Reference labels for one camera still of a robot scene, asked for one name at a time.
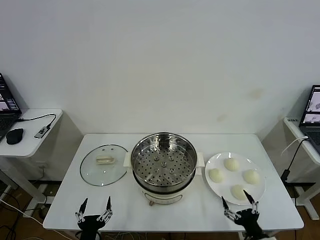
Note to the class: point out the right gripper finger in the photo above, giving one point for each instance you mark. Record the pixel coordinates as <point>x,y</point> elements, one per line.
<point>226,208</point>
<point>252,203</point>

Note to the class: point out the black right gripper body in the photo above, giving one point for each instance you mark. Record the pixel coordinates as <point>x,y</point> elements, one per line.
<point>250,222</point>

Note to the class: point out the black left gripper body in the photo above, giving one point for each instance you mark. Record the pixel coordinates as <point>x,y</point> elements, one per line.
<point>89,223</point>

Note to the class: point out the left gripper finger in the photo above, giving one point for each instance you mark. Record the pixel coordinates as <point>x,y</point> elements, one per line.
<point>108,206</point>
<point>82,208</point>

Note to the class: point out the white steamed baozi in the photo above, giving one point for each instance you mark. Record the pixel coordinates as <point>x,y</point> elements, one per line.
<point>216,175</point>
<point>231,164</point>
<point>251,176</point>
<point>238,192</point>

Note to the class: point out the stainless steel steamer basket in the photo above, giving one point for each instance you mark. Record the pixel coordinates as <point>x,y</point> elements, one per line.
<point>163,175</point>

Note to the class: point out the white round plate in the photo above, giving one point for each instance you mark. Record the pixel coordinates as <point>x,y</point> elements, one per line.
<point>220,162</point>

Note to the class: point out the cream electric cooker pot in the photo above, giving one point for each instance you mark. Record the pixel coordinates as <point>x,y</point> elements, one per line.
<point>162,198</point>

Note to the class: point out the white side table with mouse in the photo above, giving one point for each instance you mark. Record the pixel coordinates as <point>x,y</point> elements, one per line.
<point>37,147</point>

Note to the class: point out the silver usb hub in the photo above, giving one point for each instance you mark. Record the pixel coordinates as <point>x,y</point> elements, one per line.
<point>41,132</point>

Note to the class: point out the white side table with label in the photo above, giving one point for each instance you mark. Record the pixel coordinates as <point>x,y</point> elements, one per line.
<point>291,125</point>

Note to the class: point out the black computer mouse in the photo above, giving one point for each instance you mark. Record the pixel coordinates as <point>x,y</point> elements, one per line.
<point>14,136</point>

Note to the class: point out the black laptop beside mouse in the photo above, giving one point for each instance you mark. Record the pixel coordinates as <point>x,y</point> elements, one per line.
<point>6,100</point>

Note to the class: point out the white wall socket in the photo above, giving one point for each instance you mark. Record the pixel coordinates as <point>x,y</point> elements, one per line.
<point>42,165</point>

